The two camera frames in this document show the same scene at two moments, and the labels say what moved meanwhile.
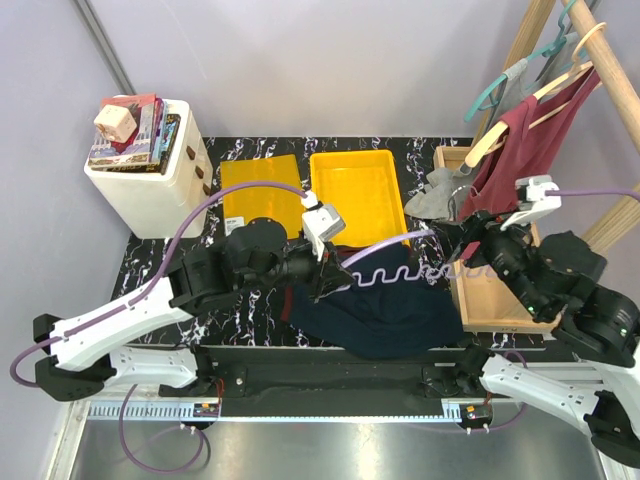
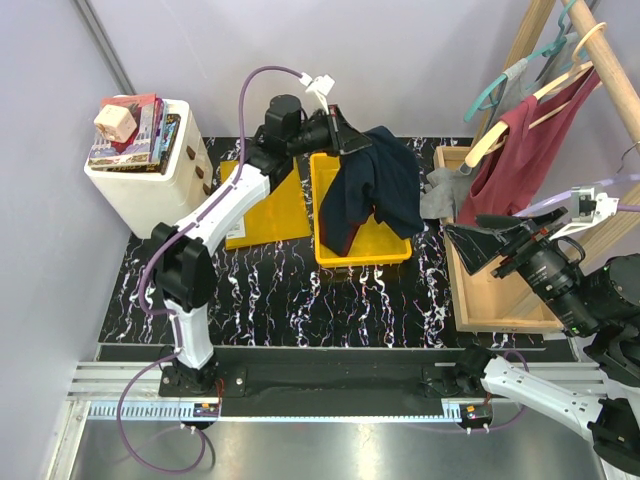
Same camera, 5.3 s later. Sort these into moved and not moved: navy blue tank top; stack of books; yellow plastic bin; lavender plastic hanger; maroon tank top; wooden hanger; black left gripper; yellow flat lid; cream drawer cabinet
Moved: yellow plastic bin; black left gripper; navy blue tank top; lavender plastic hanger
Not moved: wooden hanger; cream drawer cabinet; stack of books; maroon tank top; yellow flat lid
